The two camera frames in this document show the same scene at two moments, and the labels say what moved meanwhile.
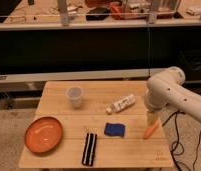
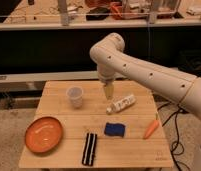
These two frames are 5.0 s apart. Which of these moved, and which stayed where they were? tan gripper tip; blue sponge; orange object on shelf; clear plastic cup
Moved: tan gripper tip
Stayed: orange object on shelf; blue sponge; clear plastic cup
